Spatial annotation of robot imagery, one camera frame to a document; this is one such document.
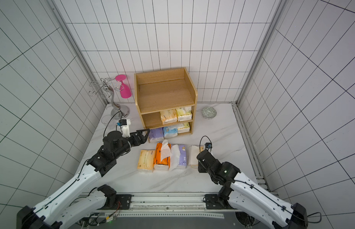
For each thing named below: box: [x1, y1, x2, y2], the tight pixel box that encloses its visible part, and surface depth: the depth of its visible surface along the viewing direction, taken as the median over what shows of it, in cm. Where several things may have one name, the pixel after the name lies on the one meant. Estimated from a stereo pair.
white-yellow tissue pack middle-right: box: [177, 105, 193, 122], surface depth 87 cm
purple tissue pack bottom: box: [148, 127, 165, 143], surface depth 94 cm
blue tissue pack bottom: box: [163, 126, 178, 138], surface depth 97 cm
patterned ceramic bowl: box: [201, 106, 218, 120], surface depth 112 cm
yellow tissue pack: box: [136, 149, 156, 173], surface depth 85 cm
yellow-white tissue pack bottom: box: [177, 121, 191, 134], surface depth 97 cm
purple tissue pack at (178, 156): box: [169, 144, 187, 171], surface depth 84 cm
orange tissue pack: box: [153, 139, 172, 172], surface depth 84 cm
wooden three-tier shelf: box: [134, 67, 199, 143], surface depth 85 cm
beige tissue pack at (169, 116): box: [160, 108, 178, 125], surface depth 85 cm
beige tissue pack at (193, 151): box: [187, 145, 204, 169], surface depth 86 cm
